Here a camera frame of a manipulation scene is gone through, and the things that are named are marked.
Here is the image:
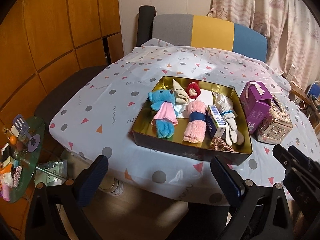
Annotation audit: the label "pink satin scrunchie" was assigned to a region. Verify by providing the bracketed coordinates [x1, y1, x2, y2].
[210, 137, 235, 152]

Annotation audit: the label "white knitted gloves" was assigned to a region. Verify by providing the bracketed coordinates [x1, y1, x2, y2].
[213, 92, 245, 146]

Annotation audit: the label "blue tissue packet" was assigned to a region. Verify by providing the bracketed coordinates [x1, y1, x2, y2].
[206, 105, 226, 139]

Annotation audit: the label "pink towel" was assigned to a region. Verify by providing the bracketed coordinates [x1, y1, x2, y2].
[183, 100, 207, 144]

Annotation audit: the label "white paper towel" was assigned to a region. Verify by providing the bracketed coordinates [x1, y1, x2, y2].
[174, 103, 189, 119]

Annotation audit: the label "beige cloth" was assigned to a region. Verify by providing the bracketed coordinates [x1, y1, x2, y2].
[172, 79, 190, 104]

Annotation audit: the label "blue teddy bear pink dress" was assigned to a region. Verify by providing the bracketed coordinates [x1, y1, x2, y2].
[148, 89, 178, 139]

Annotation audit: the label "ornate silver tissue box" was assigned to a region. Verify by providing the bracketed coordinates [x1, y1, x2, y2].
[255, 95, 293, 145]

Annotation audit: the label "gold rectangular tray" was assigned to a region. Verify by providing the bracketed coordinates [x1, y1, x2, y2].
[132, 76, 253, 165]

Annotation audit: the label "glass side table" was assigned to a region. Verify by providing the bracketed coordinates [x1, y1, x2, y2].
[1, 114, 45, 203]

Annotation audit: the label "blue folding chair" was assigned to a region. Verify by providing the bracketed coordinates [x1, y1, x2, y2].
[307, 81, 320, 111]

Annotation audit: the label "purple carton box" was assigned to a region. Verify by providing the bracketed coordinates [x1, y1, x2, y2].
[240, 81, 273, 134]

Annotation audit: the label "wooden side desk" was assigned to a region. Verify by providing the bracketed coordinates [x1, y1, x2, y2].
[285, 64, 311, 110]

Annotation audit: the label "patterned cream curtain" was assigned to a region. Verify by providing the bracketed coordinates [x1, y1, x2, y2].
[209, 0, 319, 89]

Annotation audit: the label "grey yellow blue chair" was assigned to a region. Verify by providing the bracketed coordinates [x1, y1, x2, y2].
[136, 5, 267, 62]

